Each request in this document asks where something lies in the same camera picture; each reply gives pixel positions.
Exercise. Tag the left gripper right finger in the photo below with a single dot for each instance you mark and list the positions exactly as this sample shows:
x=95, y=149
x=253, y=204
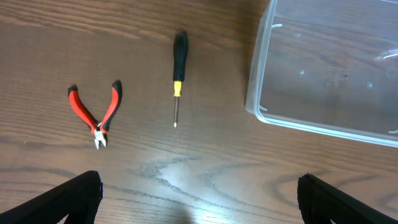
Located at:
x=322, y=203

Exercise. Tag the clear plastic container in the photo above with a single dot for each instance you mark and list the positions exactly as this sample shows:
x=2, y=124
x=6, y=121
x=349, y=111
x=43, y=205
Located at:
x=327, y=67

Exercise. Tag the black yellow screwdriver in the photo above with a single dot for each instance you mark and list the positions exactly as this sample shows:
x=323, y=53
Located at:
x=180, y=58

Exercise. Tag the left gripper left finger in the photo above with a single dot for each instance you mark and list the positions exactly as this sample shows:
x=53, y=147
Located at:
x=75, y=201

